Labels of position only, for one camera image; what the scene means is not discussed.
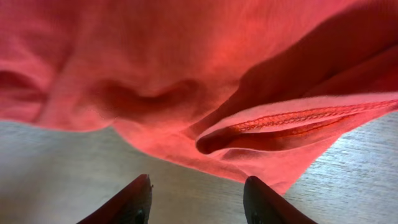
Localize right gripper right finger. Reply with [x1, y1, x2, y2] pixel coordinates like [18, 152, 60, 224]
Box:
[243, 176, 317, 224]

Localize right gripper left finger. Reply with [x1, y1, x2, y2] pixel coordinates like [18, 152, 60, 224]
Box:
[78, 174, 152, 224]

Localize orange t-shirt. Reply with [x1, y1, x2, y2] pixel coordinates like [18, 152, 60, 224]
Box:
[1, 0, 397, 194]

